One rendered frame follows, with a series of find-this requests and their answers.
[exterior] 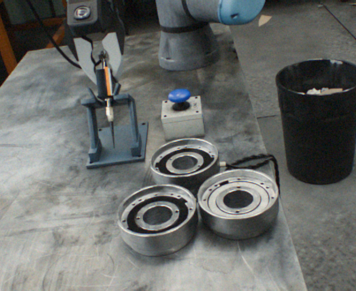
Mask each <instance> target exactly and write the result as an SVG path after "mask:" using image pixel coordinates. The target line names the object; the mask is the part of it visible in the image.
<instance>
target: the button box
mask: <svg viewBox="0 0 356 291"><path fill-rule="evenodd" d="M162 124H163V130H164V136H165V141H168V140H177V139H186V138H192V137H196V136H204V123H203V112H202V107H201V99H200V96H194V97H190V98H189V99H188V100H187V101H185V102H184V105H183V106H177V103H173V102H170V101H169V100H167V101H163V104H162Z"/></svg>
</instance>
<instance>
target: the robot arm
mask: <svg viewBox="0 0 356 291"><path fill-rule="evenodd" d="M155 1H156V7H157V11H158V18H159V21H160V28H161V38H160V47H159V51H158V59H159V62H160V66H161V67H162V68H164V69H167V70H174V71H184V70H194V69H199V68H203V67H206V66H209V65H211V64H213V63H214V62H216V61H217V60H218V59H219V58H220V47H219V43H218V41H217V39H216V37H215V36H214V34H213V32H212V29H211V27H210V24H209V22H212V23H221V24H224V25H226V26H231V25H245V24H247V23H249V22H251V21H252V20H254V19H255V18H256V16H257V15H258V14H259V12H260V11H261V9H262V7H263V6H264V4H265V0H155ZM66 2H67V7H65V9H64V10H63V11H64V12H66V13H67V18H64V19H63V21H62V22H63V25H64V37H65V39H66V42H67V46H68V48H69V49H70V50H71V52H72V54H73V56H74V57H75V59H76V60H77V61H78V63H79V64H80V66H81V68H82V69H83V71H85V73H86V74H87V76H88V77H89V78H90V79H91V80H92V82H93V83H95V84H96V85H97V81H96V74H95V73H96V67H95V66H96V61H95V59H94V58H93V57H92V50H93V43H92V40H91V39H89V38H88V37H86V35H89V33H97V32H101V33H105V31H106V28H108V32H107V33H106V36H105V37H104V38H103V39H102V46H103V47H104V49H105V50H106V51H107V52H108V56H109V64H110V66H111V68H112V77H113V78H114V80H115V82H116V83H118V82H119V79H120V77H121V74H122V71H123V60H124V46H125V27H124V24H123V21H122V20H121V19H120V18H119V16H118V15H119V11H118V5H117V0H113V4H114V9H113V7H111V0H66ZM114 10H115V11H114Z"/></svg>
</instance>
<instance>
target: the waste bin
mask: <svg viewBox="0 0 356 291"><path fill-rule="evenodd" d="M275 83H276V87H277V93H278V102H279V108H280V116H282V126H283V136H284V146H285V152H286V161H287V169H288V171H289V172H290V173H291V174H292V176H294V177H295V178H297V179H299V180H302V181H304V182H309V183H314V184H327V183H332V182H337V181H340V180H342V179H344V178H346V177H347V176H349V174H350V173H351V171H352V169H353V162H354V153H355V144H356V65H354V64H352V63H350V62H347V61H345V60H341V59H332V58H317V59H306V60H303V61H298V62H296V63H293V64H290V65H288V66H286V67H284V68H283V69H281V70H279V72H278V73H277V75H276V78H275ZM313 88H315V90H316V91H319V90H322V88H328V89H333V88H342V92H336V93H331V94H307V92H308V91H310V90H311V89H313Z"/></svg>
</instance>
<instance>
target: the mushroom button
mask: <svg viewBox="0 0 356 291"><path fill-rule="evenodd" d="M190 97H191V94H190V92H189V90H188V89H175V90H173V91H172V92H170V93H169V95H168V99H169V101H170V102H173V103H177V106H183V105H184V102H185V101H187V100H188V99H189V98H190Z"/></svg>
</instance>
